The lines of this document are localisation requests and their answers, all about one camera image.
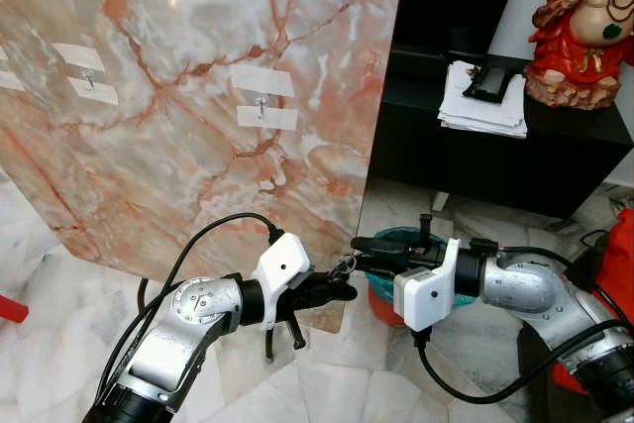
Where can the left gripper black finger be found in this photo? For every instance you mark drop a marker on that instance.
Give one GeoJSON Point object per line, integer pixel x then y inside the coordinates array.
{"type": "Point", "coordinates": [339, 297]}
{"type": "Point", "coordinates": [342, 285]}

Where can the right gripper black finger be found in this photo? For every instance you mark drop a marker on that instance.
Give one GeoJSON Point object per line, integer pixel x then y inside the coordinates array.
{"type": "Point", "coordinates": [381, 255]}
{"type": "Point", "coordinates": [386, 242]}

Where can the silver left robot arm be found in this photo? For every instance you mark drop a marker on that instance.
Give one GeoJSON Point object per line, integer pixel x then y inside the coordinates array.
{"type": "Point", "coordinates": [188, 334]}

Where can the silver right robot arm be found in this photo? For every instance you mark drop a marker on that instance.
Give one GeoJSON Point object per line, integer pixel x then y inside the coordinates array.
{"type": "Point", "coordinates": [535, 289]}

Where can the black metal table leg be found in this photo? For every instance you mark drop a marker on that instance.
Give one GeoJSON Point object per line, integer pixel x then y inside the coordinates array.
{"type": "Point", "coordinates": [144, 294]}
{"type": "Point", "coordinates": [271, 344]}

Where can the small black cabinet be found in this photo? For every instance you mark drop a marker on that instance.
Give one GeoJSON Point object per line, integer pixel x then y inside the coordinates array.
{"type": "Point", "coordinates": [495, 170]}

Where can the white paper stack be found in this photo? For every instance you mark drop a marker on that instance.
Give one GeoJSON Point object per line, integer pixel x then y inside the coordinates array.
{"type": "Point", "coordinates": [475, 116]}

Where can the dark brown sofa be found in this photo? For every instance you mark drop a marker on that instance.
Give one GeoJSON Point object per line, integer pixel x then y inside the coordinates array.
{"type": "Point", "coordinates": [535, 383]}

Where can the black device on papers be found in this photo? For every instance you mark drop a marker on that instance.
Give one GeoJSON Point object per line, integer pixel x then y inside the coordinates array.
{"type": "Point", "coordinates": [490, 83]}

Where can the marble pattern table top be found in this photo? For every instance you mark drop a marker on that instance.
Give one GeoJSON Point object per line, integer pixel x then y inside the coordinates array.
{"type": "Point", "coordinates": [178, 165]}

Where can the red cushion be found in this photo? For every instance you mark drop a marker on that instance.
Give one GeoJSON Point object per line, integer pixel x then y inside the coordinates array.
{"type": "Point", "coordinates": [619, 264]}

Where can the red laughing buddha statue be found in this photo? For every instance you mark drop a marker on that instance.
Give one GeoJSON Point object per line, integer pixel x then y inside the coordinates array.
{"type": "Point", "coordinates": [584, 56]}

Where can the red plastic stool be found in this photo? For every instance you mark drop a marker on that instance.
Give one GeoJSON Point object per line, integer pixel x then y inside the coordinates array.
{"type": "Point", "coordinates": [12, 309]}

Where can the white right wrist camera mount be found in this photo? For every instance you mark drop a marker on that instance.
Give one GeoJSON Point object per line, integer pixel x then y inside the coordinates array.
{"type": "Point", "coordinates": [426, 289]}

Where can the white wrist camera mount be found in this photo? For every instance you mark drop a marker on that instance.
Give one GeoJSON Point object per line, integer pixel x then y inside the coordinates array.
{"type": "Point", "coordinates": [426, 289]}
{"type": "Point", "coordinates": [282, 266]}

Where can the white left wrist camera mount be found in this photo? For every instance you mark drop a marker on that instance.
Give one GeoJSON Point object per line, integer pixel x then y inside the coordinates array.
{"type": "Point", "coordinates": [282, 266]}

